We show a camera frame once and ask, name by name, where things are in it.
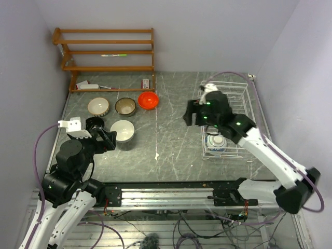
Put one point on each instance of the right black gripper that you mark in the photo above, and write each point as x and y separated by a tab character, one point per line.
193	107

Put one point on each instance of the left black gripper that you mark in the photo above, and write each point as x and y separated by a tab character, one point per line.
108	142

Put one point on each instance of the plain white bowl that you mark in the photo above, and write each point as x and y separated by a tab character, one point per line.
125	131

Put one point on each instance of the brown ceramic bowl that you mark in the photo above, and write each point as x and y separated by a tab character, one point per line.
125	107

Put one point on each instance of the blue white porcelain bowl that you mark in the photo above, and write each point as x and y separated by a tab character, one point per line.
215	144

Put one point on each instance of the white wire dish rack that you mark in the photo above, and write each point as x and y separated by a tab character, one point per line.
235	131

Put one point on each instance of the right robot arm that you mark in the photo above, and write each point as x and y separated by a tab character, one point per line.
294	183

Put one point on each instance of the cream patterned bowl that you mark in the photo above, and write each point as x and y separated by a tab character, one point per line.
98	107

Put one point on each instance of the pink pen on shelf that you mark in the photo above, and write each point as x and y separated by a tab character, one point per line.
109	88

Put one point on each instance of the white box on shelf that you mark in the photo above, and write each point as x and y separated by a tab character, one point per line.
85	85

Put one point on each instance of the orange plastic bowl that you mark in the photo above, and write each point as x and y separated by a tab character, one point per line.
148	100

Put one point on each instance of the red white small card box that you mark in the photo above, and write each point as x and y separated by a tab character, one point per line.
145	84

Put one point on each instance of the green white marker pen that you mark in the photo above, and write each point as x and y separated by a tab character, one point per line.
113	55

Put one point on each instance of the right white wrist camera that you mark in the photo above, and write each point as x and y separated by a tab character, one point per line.
208	89

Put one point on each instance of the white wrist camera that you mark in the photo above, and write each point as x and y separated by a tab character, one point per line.
75	128
208	89

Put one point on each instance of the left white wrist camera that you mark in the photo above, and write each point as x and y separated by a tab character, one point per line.
75	128

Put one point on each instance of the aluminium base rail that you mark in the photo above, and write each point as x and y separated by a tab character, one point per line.
183	195

